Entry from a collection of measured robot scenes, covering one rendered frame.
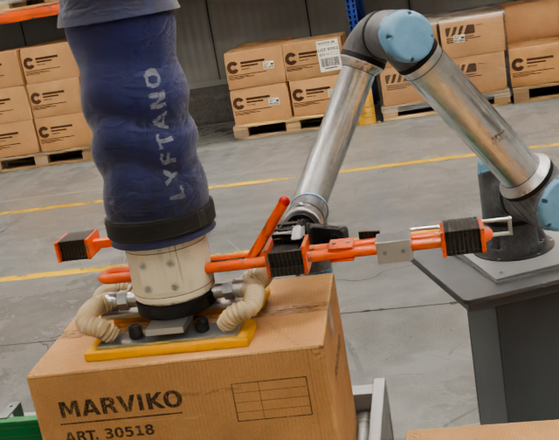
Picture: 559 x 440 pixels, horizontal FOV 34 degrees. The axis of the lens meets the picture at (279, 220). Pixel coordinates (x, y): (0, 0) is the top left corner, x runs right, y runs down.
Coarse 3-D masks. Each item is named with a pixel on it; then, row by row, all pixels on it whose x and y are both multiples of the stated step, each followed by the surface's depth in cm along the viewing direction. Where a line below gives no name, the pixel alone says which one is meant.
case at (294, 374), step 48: (288, 288) 205; (288, 336) 179; (336, 336) 199; (48, 384) 182; (96, 384) 180; (144, 384) 179; (192, 384) 178; (240, 384) 177; (288, 384) 176; (336, 384) 186; (48, 432) 185; (96, 432) 184; (144, 432) 182; (192, 432) 181; (240, 432) 180; (288, 432) 179; (336, 432) 178
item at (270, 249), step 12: (276, 240) 190; (288, 240) 190; (300, 240) 189; (264, 252) 183; (276, 252) 182; (288, 252) 181; (300, 252) 181; (276, 264) 183; (288, 264) 183; (300, 264) 182; (276, 276) 183
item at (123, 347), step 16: (128, 336) 187; (144, 336) 185; (160, 336) 184; (176, 336) 183; (192, 336) 181; (208, 336) 180; (224, 336) 179; (240, 336) 179; (96, 352) 183; (112, 352) 182; (128, 352) 181; (144, 352) 181; (160, 352) 180; (176, 352) 180
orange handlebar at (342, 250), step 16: (96, 240) 219; (336, 240) 186; (352, 240) 185; (368, 240) 185; (416, 240) 180; (432, 240) 179; (480, 240) 177; (224, 256) 190; (240, 256) 189; (320, 256) 182; (336, 256) 182; (352, 256) 182; (112, 272) 194; (128, 272) 190; (208, 272) 187
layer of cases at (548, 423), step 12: (552, 420) 211; (408, 432) 216; (420, 432) 215; (432, 432) 214; (444, 432) 213; (456, 432) 213; (468, 432) 212; (480, 432) 211; (492, 432) 210; (504, 432) 209; (516, 432) 208; (528, 432) 207; (540, 432) 207; (552, 432) 206
